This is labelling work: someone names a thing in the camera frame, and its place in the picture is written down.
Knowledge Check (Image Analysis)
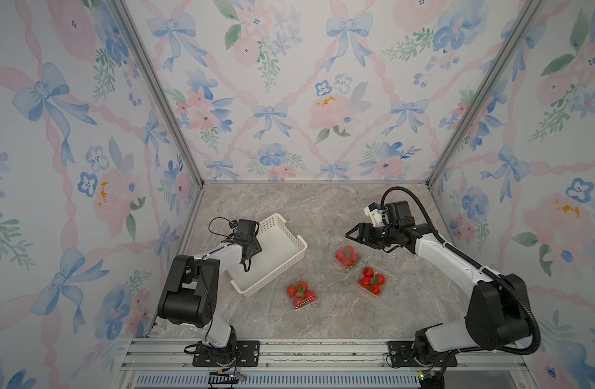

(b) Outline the white perforated plastic basket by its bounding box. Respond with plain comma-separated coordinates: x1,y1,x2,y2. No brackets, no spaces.
228,213,308,298

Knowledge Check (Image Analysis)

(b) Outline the aluminium corner post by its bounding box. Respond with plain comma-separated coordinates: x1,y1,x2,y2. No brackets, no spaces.
426,0,544,190
106,0,204,190

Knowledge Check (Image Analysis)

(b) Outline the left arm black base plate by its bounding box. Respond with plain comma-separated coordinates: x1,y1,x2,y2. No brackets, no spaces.
183,340,260,369

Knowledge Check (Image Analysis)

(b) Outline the strawberry front with stem down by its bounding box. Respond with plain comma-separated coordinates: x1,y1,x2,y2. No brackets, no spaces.
294,297,304,309

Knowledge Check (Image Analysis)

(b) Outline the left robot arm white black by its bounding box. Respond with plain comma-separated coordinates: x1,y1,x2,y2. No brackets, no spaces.
157,233,262,349

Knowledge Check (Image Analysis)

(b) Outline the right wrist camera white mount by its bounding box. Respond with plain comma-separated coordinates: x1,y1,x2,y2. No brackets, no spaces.
364,200,416,229

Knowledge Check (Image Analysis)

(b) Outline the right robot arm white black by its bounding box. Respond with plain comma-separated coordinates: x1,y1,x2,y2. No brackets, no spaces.
345,223,542,365

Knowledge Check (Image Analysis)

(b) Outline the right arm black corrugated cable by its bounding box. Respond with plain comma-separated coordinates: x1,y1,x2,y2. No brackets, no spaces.
380,185,542,356

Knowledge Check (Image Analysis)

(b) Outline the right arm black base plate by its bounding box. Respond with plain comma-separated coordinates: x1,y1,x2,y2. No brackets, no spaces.
386,340,458,369

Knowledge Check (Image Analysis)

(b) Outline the aluminium mounting rail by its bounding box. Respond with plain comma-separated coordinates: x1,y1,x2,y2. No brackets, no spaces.
113,338,537,388

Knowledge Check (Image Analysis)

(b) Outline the right aluminium corner post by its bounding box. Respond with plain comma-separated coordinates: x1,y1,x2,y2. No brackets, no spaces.
426,0,544,190

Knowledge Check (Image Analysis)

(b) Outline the left aluminium corner post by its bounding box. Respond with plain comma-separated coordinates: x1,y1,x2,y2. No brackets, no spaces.
106,0,204,190

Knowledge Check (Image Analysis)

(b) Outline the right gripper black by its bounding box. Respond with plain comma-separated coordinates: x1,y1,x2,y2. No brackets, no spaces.
345,222,398,248

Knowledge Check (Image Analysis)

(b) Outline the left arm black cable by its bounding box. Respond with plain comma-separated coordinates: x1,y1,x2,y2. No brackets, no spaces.
207,216,252,272

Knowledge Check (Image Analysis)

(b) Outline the clear plastic clamshell container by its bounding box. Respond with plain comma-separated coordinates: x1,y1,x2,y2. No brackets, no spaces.
287,281,318,310

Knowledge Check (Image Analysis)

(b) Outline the clear plastic clamshell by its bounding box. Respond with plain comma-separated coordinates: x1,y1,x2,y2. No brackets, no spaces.
357,266,388,297
334,247,362,269

